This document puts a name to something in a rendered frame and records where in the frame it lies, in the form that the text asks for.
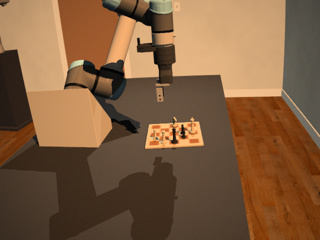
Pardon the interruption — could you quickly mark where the orange and brown chessboard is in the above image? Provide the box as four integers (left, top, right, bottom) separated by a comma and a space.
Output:
145, 121, 204, 149

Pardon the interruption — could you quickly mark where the white chess king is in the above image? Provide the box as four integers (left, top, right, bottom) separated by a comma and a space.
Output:
189, 118, 196, 134

